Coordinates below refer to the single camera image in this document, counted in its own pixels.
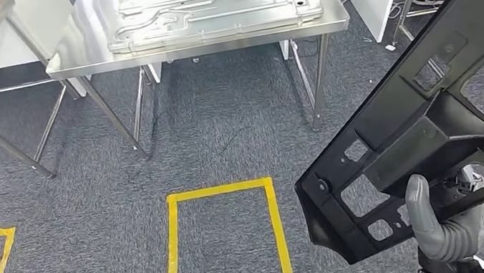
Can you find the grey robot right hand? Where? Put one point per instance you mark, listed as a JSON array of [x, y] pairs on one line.
[[443, 235]]

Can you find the black plastic bracket part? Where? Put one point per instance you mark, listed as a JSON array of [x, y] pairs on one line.
[[425, 146]]

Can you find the stainless steel workbench table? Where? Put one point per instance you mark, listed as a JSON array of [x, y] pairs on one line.
[[80, 49]]

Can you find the machined aluminium plate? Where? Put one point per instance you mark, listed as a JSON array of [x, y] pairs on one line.
[[214, 14]]

